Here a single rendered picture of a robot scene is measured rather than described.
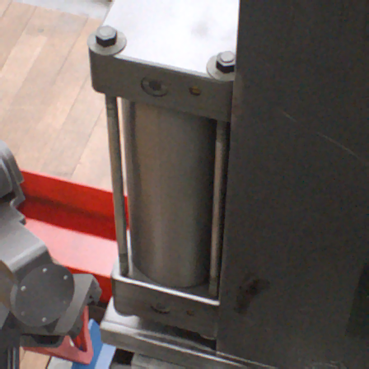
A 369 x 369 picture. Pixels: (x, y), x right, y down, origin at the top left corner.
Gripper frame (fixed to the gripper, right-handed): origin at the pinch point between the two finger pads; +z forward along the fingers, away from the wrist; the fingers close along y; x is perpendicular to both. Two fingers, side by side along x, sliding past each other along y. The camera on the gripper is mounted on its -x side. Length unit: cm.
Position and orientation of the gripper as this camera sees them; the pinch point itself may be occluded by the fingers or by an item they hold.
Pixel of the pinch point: (83, 354)
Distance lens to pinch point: 100.5
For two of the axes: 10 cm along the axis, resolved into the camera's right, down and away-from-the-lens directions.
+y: 8.7, -0.5, -5.0
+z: 4.0, 6.6, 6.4
